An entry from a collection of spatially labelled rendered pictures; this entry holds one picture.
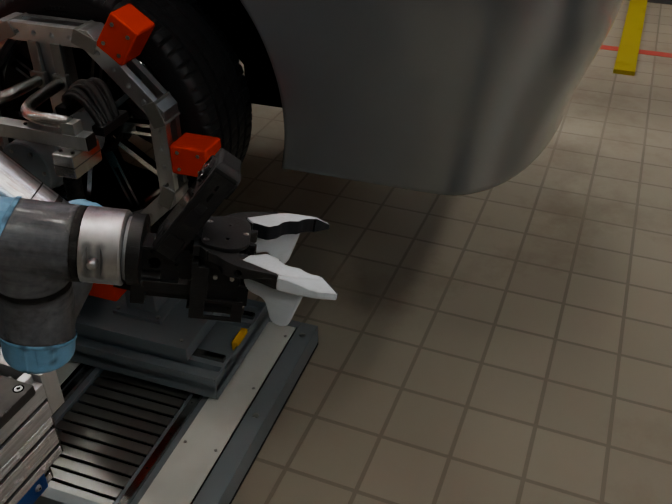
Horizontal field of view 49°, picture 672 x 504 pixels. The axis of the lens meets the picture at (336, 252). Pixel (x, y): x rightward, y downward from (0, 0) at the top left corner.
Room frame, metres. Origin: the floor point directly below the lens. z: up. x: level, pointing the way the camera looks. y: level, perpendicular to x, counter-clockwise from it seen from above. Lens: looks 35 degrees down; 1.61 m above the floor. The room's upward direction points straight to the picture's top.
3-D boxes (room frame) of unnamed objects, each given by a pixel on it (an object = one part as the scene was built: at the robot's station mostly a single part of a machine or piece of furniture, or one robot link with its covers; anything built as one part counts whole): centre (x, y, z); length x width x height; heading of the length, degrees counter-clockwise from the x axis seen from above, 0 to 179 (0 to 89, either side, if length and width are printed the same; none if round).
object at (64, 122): (1.43, 0.56, 1.03); 0.19 x 0.18 x 0.11; 161
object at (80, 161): (1.33, 0.52, 0.93); 0.09 x 0.05 x 0.05; 161
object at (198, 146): (1.48, 0.31, 0.85); 0.09 x 0.08 x 0.07; 71
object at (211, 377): (1.72, 0.51, 0.13); 0.50 x 0.36 x 0.10; 71
